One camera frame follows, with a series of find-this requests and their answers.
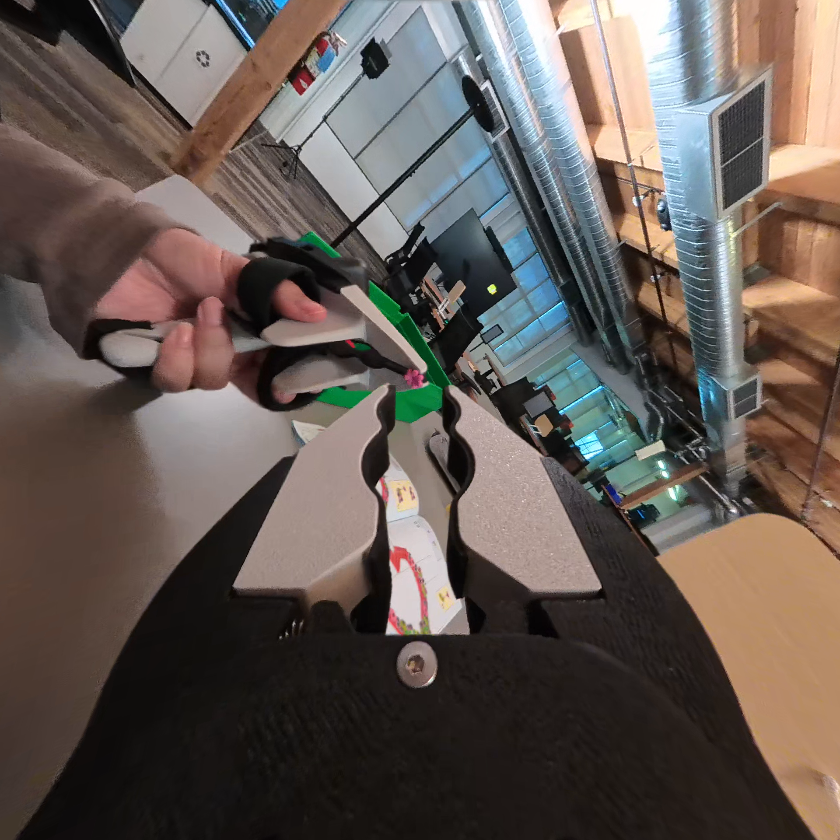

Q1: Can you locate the shiny spiral metal duct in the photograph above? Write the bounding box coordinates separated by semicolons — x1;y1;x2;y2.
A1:
456;0;634;368

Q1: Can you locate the black tripod with box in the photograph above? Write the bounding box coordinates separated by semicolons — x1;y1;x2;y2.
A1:
259;38;393;181

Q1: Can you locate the black office chair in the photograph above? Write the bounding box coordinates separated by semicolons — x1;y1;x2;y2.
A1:
384;223;437;309

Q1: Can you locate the person's left hand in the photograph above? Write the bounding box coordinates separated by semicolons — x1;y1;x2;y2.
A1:
92;228;329;396

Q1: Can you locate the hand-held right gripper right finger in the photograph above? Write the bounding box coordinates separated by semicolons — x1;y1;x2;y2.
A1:
441;386;605;601

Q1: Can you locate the black round disc stand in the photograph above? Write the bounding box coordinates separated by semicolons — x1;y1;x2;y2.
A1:
331;74;509;245

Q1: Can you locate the person's left forearm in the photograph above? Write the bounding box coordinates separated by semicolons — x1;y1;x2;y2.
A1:
0;123;201;358

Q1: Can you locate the light wooden chair back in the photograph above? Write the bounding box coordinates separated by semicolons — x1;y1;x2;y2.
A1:
656;514;840;840

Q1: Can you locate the lego instruction booklet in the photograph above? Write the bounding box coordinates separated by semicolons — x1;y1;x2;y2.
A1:
377;453;470;636

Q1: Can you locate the red fire extinguisher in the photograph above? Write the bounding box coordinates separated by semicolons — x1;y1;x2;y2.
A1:
289;31;347;97

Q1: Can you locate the wooden post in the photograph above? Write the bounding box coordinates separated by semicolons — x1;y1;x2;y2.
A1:
169;0;350;179

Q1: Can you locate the white recycling cabinet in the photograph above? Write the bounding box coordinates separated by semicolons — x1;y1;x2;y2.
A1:
120;0;249;127

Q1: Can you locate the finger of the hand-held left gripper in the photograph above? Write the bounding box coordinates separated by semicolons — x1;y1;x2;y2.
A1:
331;338;413;380
341;284;429;376

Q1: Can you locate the black monitor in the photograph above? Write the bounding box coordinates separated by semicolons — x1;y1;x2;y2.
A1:
428;208;517;317

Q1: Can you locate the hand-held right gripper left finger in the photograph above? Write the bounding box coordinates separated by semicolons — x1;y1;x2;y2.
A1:
231;384;398;605

